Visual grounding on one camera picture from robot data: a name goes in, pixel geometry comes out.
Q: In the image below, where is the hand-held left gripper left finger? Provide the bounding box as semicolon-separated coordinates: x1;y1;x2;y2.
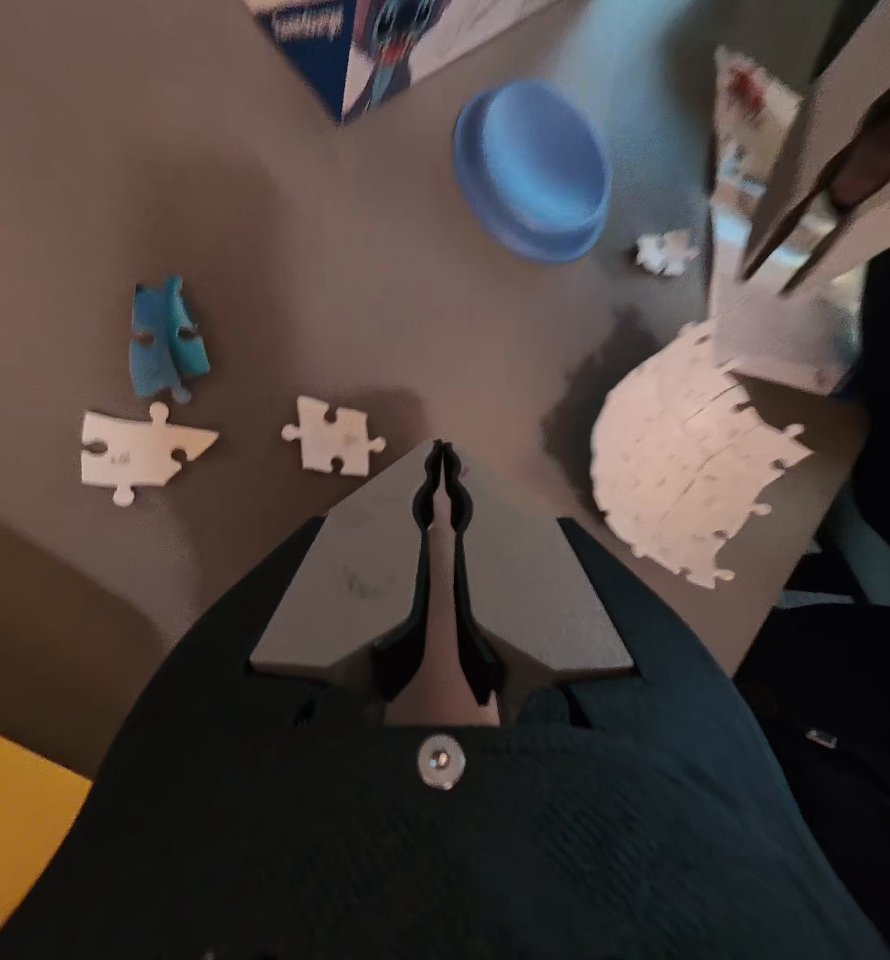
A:
248;438;446;702

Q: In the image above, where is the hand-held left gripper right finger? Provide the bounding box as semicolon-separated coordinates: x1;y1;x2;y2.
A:
441;442;635;706

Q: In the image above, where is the white assembled puzzle ball section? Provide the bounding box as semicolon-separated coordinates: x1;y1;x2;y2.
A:
591;318;813;590

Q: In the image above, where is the single pointed white puzzle piece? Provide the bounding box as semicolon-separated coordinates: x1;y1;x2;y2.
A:
79;401;219;508

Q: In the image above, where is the blue printed puzzle piece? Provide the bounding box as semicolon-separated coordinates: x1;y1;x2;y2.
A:
128;274;212;405

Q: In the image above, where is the printed cardboard puzzle box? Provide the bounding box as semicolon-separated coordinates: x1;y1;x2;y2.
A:
253;0;558;127

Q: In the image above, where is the white printed instruction sheet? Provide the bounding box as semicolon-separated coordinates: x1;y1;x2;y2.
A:
707;45;866;395

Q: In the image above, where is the grey office chair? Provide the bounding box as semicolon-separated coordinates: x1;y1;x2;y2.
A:
778;487;890;609

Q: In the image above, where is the blue round plastic stand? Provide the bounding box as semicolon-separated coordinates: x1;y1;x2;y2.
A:
452;80;614;264

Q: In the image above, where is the yellow plastic bin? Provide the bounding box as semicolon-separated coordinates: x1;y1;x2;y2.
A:
0;718;93;960

